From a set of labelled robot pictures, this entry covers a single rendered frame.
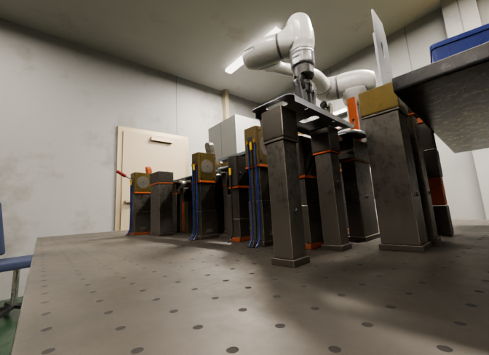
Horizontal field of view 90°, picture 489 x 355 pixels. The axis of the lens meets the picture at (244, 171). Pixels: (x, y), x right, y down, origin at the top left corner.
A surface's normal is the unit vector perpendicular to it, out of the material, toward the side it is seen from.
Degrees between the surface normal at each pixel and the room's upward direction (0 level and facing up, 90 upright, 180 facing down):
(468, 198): 90
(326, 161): 90
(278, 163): 90
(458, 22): 90
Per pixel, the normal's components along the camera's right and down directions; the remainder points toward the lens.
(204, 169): 0.69, -0.15
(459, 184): -0.77, -0.07
